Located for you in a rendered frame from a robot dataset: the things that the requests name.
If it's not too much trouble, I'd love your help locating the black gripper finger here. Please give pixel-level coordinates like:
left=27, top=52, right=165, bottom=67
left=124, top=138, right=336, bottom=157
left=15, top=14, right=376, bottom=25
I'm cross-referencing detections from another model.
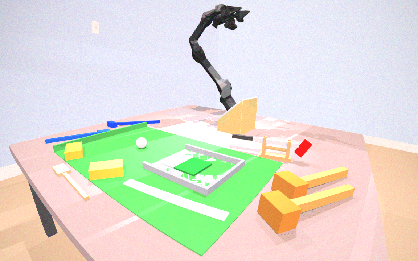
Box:
left=239, top=10, right=250, bottom=21
left=226, top=6, right=242, bottom=17

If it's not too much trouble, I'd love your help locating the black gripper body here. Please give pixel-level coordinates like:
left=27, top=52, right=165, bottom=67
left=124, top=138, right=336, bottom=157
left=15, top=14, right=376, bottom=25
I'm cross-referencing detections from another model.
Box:
left=220, top=5, right=244, bottom=23

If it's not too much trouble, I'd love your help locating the white ball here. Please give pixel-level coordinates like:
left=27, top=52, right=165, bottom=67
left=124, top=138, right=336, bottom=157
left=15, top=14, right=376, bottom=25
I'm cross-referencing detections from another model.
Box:
left=136, top=137, right=147, bottom=148

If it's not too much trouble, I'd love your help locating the green flat mat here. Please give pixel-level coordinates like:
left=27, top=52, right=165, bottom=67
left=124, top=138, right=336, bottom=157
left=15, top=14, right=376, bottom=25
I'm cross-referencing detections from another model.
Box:
left=54, top=127, right=283, bottom=256

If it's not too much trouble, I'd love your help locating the white flat strip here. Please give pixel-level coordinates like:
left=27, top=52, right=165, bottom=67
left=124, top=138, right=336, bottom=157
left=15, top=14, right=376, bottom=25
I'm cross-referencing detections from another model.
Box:
left=123, top=179, right=229, bottom=221

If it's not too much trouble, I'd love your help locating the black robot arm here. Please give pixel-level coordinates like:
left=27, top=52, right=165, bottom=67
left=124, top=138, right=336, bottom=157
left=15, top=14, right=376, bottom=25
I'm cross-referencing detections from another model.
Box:
left=189, top=4, right=238, bottom=111

